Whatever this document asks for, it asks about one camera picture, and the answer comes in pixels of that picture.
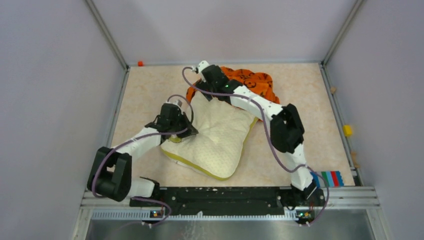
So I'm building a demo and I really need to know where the multicolour toy brick stack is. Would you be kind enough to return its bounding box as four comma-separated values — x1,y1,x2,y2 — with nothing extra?
311,171,344,188

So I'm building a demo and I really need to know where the yellow toy block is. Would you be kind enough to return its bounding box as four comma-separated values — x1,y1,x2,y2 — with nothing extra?
342,124,353,138

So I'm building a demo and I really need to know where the aluminium front rail frame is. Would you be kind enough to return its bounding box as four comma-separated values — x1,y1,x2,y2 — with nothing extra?
80,186,381,224

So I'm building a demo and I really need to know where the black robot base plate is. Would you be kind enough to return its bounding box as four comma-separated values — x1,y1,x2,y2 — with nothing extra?
129,186,325,216

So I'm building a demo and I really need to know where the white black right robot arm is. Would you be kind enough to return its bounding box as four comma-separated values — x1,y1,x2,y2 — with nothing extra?
191,61,318,206

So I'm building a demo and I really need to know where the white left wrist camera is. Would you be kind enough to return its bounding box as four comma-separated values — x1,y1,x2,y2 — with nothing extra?
175,100,183,108

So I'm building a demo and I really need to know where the orange patterned pillowcase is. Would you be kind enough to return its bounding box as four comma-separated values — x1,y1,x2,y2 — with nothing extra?
186,66,280,104

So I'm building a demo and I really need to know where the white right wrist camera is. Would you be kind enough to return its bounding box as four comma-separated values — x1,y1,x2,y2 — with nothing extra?
194,60,210,74

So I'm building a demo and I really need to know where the tan wooden piece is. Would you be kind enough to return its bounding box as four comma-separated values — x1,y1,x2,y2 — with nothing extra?
350,151,361,169

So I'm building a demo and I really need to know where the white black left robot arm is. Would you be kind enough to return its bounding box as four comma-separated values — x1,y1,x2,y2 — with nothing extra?
87,101,198,207

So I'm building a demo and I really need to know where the small tan wooden block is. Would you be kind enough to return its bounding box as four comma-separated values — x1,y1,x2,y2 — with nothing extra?
330,86,337,95

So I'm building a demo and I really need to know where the white pillow yellow edge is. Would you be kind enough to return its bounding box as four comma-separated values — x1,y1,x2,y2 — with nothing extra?
161,93,258,181

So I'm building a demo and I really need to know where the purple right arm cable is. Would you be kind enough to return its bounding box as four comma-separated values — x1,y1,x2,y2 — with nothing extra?
181,66,330,228

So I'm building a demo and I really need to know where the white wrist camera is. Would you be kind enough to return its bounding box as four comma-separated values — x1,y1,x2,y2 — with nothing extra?
194,60,210,74
175,100,183,108

